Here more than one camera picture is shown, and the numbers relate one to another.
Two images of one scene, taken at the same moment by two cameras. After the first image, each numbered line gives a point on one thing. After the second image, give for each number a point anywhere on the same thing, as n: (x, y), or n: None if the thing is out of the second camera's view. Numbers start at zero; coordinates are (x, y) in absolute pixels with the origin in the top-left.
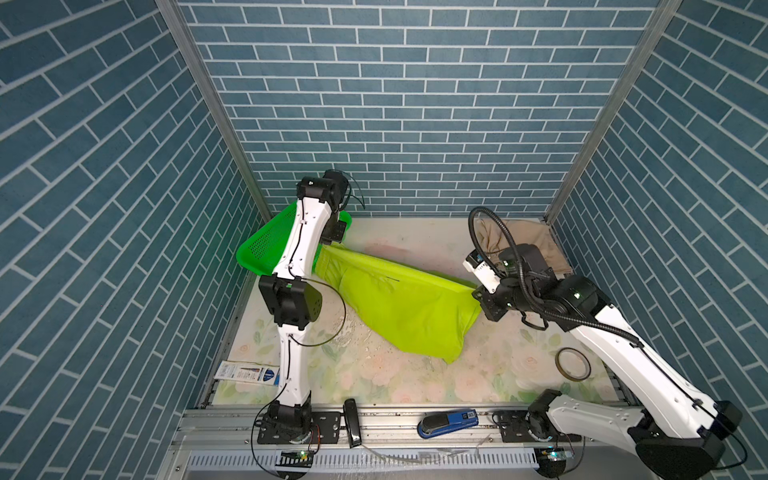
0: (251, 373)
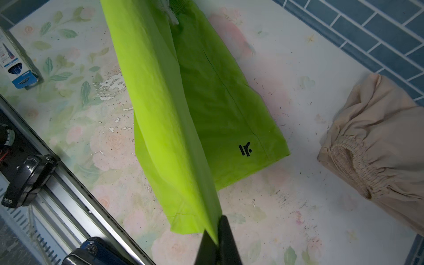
0: (16, 65)
